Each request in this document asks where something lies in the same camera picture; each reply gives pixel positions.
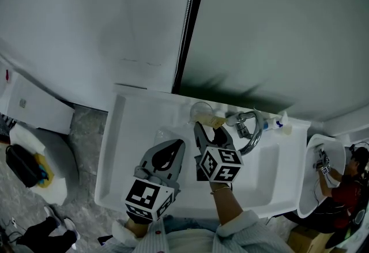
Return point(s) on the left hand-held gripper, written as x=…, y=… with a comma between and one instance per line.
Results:
x=144, y=195

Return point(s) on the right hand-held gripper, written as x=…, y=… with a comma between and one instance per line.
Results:
x=219, y=162

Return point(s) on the yellow sponge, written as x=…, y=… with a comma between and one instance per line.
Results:
x=214, y=121

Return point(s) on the clear glass cup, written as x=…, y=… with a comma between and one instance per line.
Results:
x=199, y=107

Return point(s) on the person's right forearm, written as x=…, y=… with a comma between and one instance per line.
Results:
x=227, y=205

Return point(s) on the person's left forearm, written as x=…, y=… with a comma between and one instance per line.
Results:
x=137, y=228

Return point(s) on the small white cup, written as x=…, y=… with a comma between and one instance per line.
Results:
x=286, y=130

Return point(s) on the chrome faucet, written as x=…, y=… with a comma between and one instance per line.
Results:
x=256, y=136

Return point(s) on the white bottle with blue label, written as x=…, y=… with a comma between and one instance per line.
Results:
x=269, y=125

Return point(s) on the white sink basin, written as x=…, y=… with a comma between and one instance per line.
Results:
x=259, y=177

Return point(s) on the person's white striped shirt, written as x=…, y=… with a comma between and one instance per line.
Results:
x=187, y=241

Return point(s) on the black checkered edge strip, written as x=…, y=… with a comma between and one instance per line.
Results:
x=187, y=30

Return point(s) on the yellow tray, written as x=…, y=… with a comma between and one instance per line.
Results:
x=47, y=171

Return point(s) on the grey-green roller blind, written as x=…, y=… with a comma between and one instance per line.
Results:
x=274, y=30

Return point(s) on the cardboard box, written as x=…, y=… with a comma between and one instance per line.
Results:
x=305, y=238

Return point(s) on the black bag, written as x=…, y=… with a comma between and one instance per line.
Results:
x=21, y=164

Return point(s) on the black white striped cloth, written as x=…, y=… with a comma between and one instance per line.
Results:
x=5, y=128

